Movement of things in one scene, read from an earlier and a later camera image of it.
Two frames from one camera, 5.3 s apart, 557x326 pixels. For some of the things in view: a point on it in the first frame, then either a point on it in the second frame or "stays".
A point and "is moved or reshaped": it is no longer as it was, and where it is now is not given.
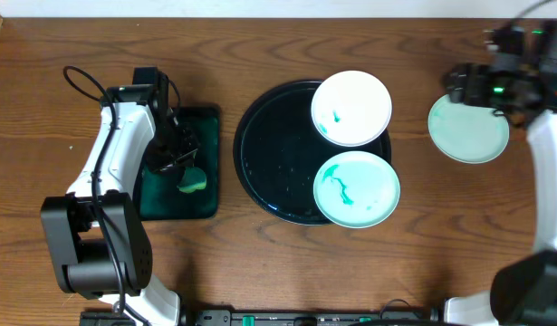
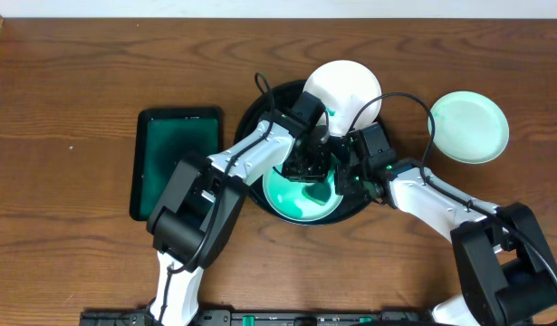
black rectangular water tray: x=158 y=196 stays
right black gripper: x=477 y=79 -> x=342 y=184
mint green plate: x=357 y=189 is moved or reshaped
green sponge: x=194 y=179 is moved or reshaped
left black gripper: x=177 y=157 -> x=305 y=167
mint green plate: x=467 y=133 stays
